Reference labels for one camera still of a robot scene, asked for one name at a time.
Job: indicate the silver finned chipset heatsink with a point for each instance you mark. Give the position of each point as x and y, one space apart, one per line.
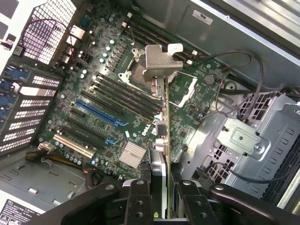
132 153

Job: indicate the green Dell motherboard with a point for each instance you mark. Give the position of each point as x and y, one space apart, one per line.
93 61

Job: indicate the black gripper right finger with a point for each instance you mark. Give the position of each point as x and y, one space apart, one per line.
197 206

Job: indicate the silver power supply with label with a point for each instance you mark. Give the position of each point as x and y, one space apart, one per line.
28 187

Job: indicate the coin cell battery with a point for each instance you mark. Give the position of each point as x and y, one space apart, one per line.
209 79

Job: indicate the open metal socket cover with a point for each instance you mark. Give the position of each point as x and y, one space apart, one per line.
189 91

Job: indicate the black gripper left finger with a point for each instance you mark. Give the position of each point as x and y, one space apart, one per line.
138 206

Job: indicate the blue expansion slot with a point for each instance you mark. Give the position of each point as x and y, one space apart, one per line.
98 112

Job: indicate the white expansion slot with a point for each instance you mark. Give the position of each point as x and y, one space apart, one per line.
75 146

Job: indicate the open black PC case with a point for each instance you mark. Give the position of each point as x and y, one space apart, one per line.
234 30

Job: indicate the perforated silver disk bay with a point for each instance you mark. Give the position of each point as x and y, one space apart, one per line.
257 145

